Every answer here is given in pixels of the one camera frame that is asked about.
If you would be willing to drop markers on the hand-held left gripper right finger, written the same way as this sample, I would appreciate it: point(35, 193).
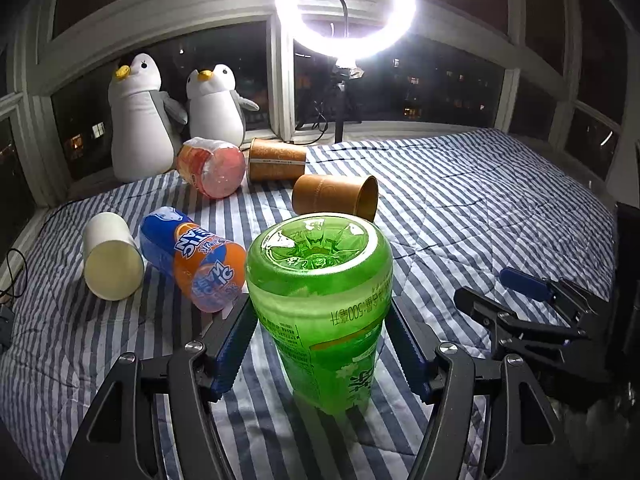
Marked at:
point(407, 352)

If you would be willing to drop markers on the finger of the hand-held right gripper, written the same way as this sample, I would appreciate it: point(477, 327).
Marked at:
point(525, 281)
point(510, 327)

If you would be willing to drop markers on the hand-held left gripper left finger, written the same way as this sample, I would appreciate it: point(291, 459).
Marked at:
point(231, 347)

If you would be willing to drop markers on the green plastic bottle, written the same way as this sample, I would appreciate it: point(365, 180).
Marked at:
point(320, 305)

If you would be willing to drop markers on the white paper cup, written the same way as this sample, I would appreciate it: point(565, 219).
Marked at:
point(111, 260)

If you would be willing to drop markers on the plain brown paper cup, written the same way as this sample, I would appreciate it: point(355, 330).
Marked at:
point(330, 195)

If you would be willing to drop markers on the patterned brown paper cup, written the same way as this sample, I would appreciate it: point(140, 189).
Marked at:
point(274, 160)

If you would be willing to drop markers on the orange and blue plastic bottle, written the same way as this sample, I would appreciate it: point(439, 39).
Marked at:
point(200, 260)

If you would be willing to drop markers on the blue striped blanket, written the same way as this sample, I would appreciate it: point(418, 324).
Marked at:
point(475, 200)

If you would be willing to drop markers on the pink and orange plastic bottle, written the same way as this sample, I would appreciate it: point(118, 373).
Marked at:
point(215, 167)

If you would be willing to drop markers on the black charger box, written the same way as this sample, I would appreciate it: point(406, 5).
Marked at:
point(5, 325)

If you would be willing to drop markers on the small penguin plush toy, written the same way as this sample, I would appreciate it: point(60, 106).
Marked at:
point(215, 110)

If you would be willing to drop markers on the large penguin plush toy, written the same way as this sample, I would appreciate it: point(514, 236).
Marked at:
point(137, 120)

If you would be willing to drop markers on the black tripod stand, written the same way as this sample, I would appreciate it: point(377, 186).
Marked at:
point(341, 105)

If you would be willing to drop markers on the white window frame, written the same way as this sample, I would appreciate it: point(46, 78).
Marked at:
point(281, 85)

